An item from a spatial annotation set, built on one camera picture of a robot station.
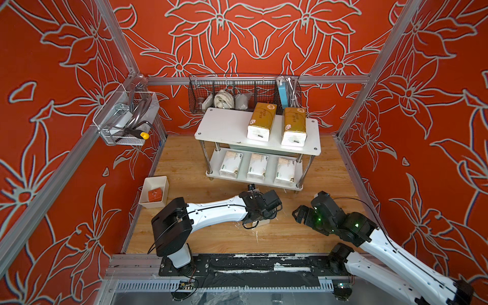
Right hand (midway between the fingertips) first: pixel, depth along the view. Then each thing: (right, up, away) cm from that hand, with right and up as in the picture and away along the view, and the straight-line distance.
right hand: (297, 218), depth 75 cm
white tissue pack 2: (-15, +20, +16) cm, 30 cm away
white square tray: (-69, +11, +20) cm, 73 cm away
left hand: (-12, 0, +6) cm, 13 cm away
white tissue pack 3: (-1, +18, +15) cm, 23 cm away
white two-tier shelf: (-31, +36, 0) cm, 47 cm away
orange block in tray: (-64, +6, +13) cm, 65 cm away
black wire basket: (-35, +58, +21) cm, 71 cm away
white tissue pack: (-28, +21, +18) cm, 39 cm away
